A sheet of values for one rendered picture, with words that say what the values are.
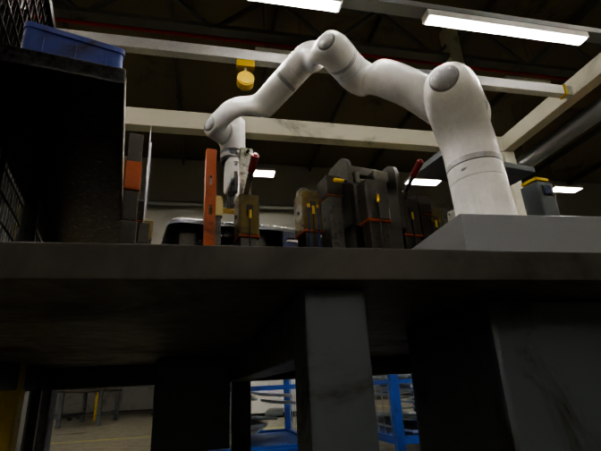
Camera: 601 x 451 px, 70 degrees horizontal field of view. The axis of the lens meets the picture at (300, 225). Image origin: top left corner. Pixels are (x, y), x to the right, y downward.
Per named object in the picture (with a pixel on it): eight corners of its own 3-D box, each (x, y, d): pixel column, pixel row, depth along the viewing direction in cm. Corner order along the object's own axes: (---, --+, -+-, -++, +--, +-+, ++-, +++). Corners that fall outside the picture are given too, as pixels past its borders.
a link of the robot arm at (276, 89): (270, 67, 128) (205, 140, 137) (300, 94, 141) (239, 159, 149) (258, 52, 133) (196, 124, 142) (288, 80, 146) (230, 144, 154)
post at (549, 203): (568, 320, 135) (534, 192, 150) (590, 317, 128) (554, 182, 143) (550, 320, 132) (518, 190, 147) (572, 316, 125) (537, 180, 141)
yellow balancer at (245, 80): (254, 148, 361) (253, 66, 391) (256, 142, 352) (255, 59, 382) (235, 148, 358) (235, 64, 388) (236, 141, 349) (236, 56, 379)
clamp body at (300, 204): (318, 327, 119) (311, 203, 132) (336, 321, 110) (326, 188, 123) (297, 327, 117) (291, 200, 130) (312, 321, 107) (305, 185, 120)
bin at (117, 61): (101, 178, 102) (107, 131, 107) (119, 106, 77) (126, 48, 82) (19, 164, 94) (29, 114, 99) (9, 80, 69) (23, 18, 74)
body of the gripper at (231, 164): (248, 154, 141) (248, 184, 137) (240, 168, 150) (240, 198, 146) (224, 150, 139) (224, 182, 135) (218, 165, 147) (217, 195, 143)
